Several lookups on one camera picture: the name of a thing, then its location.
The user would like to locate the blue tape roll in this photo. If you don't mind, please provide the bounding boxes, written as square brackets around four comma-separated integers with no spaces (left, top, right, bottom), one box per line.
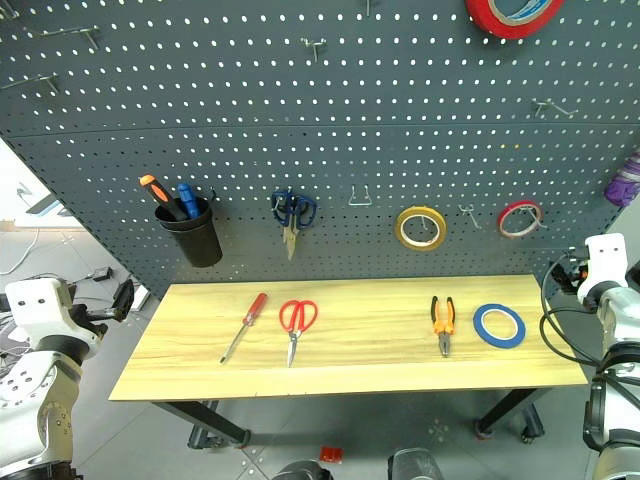
[472,303,527,350]

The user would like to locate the red handled scissors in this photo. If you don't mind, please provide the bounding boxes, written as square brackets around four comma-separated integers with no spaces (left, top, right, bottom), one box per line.
[278,299,319,368]

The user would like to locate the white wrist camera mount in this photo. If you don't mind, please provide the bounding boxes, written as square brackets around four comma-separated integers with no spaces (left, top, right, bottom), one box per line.
[3,278,77,343]
[577,233,629,304]

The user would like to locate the orange black handled screwdriver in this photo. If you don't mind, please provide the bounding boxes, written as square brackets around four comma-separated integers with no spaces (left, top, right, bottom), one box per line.
[139,174,187,222]

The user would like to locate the dark grey metal pegboard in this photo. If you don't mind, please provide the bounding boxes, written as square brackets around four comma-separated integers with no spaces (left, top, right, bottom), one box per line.
[0,0,640,307]

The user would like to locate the silver wire loop holder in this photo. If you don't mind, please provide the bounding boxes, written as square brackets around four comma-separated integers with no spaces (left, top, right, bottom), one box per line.
[347,184,374,207]

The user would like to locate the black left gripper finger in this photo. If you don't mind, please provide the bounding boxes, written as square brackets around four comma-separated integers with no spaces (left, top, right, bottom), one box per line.
[112,278,137,322]

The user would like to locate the black cup holder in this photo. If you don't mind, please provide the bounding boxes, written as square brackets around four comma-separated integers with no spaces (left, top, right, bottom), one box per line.
[153,188,224,269]

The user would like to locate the small red tape roll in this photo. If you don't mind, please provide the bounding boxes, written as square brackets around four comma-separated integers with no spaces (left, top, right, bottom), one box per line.
[496,200,545,240]

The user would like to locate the blue handled scissors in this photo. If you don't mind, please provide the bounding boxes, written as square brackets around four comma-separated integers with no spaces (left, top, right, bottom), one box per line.
[270,188,319,262]

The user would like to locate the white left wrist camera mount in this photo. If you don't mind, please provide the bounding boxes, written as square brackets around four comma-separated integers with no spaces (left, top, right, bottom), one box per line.
[3,278,77,343]

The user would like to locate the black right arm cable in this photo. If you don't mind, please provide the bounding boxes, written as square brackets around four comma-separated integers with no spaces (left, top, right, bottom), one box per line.
[538,252,603,367]

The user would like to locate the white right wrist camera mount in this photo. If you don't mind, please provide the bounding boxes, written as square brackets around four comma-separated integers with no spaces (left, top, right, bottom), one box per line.
[577,233,629,304]

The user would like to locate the orange black pliers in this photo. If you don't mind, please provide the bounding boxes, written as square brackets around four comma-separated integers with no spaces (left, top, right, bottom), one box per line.
[430,295,457,358]

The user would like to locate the yellow tape roll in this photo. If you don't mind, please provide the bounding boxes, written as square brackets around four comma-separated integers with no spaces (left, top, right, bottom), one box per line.
[395,204,448,251]

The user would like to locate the white floor cable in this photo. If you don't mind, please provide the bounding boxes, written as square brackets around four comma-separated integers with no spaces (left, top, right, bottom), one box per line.
[0,227,41,277]

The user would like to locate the black table leg with caster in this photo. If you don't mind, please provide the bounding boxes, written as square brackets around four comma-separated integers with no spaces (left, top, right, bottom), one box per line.
[152,399,252,450]
[473,387,553,443]

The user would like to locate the large red tape roll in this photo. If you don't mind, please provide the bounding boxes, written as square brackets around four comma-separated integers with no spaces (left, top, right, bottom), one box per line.
[464,0,565,41]

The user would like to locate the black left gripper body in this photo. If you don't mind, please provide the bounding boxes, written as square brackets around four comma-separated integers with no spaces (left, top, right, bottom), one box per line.
[69,298,121,332]

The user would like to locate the red handled screwdriver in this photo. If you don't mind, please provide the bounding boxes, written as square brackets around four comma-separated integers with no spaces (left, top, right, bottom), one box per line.
[220,292,269,365]

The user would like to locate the purple folded umbrella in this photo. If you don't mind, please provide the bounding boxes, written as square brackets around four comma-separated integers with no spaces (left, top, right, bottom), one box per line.
[603,151,640,208]

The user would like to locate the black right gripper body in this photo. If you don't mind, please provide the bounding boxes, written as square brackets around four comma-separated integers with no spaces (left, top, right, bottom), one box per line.
[551,249,590,296]

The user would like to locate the dark rounded shape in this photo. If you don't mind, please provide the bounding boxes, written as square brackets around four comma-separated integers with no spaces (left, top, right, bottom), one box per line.
[387,448,446,480]
[272,459,335,480]

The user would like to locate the blue handled screwdriver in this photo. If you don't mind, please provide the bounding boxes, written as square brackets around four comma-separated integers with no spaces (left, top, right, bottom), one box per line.
[176,182,203,220]

